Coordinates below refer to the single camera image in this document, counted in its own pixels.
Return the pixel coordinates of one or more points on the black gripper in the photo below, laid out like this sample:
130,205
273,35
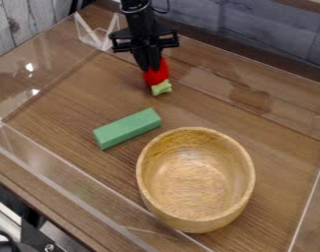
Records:
124,42

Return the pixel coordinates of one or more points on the red plush strawberry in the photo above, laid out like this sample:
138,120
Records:
156,79

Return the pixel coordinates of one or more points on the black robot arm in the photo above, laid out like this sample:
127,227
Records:
140,19

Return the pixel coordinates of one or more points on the green foam block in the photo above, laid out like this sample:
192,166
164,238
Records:
126,128

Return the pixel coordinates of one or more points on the wooden bowl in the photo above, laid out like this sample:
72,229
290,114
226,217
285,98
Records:
195,178

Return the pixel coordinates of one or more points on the clear acrylic enclosure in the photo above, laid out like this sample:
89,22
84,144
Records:
61,88

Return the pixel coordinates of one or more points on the black mount bracket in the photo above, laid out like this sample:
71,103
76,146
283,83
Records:
33,241

